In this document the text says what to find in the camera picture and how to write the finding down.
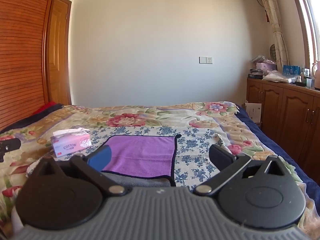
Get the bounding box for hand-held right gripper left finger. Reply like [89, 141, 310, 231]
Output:
[26, 145, 128, 197]

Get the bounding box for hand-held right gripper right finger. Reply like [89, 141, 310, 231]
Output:
[192, 144, 292, 197]

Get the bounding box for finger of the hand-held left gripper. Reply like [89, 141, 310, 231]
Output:
[0, 137, 22, 163]

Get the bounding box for purple and grey towel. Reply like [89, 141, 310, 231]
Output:
[101, 134, 182, 187]

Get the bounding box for blue flower print cloth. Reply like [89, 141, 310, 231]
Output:
[26, 126, 229, 193]

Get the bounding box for pink tissue pack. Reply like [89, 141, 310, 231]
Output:
[50, 128, 91, 158]

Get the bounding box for floral blanket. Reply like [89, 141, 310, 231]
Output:
[0, 101, 314, 240]

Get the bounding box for red blanket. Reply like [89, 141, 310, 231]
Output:
[31, 101, 59, 117]

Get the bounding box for navy blue bedsheet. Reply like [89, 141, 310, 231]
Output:
[235, 104, 320, 208]

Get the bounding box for white cardboard box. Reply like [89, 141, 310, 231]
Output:
[244, 101, 262, 124]

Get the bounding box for light grey cloth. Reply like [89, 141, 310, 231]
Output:
[11, 205, 25, 233]

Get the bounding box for wooden cabinet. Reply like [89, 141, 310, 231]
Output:
[246, 77, 320, 178]

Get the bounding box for wooden slatted wardrobe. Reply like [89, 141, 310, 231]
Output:
[0, 0, 60, 133]

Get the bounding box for clear plastic bag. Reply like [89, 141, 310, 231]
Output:
[261, 69, 298, 83]

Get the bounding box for pink box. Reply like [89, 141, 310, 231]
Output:
[255, 62, 277, 71]

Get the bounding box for wooden door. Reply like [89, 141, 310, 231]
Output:
[47, 0, 73, 105]

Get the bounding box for crumpled plastic bag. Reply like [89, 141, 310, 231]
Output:
[251, 55, 275, 64]

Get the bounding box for blue box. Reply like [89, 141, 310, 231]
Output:
[282, 65, 301, 76]

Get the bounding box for pink thermos jug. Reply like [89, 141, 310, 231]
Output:
[311, 61, 320, 90]

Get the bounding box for beige patterned curtain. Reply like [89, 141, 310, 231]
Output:
[254, 0, 290, 70]

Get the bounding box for wooden window frame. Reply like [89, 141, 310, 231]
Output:
[287, 0, 320, 75]

